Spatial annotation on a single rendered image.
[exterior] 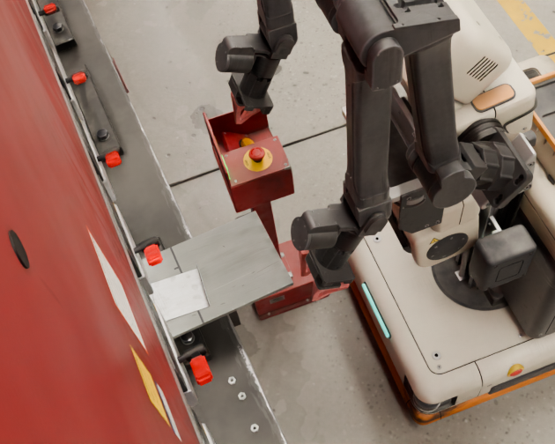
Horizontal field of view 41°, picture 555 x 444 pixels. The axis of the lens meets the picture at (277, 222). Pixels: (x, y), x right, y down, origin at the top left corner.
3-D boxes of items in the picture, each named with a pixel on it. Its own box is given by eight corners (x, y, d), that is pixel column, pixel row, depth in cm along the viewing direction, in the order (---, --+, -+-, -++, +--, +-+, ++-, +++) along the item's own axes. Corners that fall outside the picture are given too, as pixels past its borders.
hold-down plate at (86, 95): (124, 154, 175) (121, 147, 172) (102, 163, 174) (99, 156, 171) (88, 70, 190) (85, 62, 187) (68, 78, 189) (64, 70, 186)
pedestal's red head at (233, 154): (295, 193, 190) (290, 151, 175) (236, 213, 189) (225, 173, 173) (270, 136, 201) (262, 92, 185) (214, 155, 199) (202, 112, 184)
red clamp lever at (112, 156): (121, 153, 118) (117, 144, 127) (96, 163, 118) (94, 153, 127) (125, 164, 119) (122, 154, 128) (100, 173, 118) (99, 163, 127)
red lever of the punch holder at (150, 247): (162, 251, 108) (155, 233, 117) (136, 262, 107) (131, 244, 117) (167, 262, 109) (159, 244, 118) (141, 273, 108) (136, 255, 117)
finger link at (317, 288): (302, 312, 135) (322, 284, 129) (289, 279, 139) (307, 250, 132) (334, 307, 139) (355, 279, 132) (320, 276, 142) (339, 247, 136)
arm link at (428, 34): (472, 1, 83) (432, -53, 89) (361, 52, 84) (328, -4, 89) (477, 195, 122) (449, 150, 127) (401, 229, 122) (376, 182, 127)
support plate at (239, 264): (293, 284, 140) (293, 282, 139) (164, 343, 136) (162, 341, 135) (255, 212, 149) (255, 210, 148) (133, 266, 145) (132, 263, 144)
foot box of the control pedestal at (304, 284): (330, 295, 247) (329, 279, 237) (260, 321, 245) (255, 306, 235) (310, 247, 257) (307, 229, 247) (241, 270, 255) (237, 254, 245)
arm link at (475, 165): (493, 168, 120) (477, 144, 123) (452, 163, 114) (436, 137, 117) (457, 204, 126) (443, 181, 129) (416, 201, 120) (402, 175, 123)
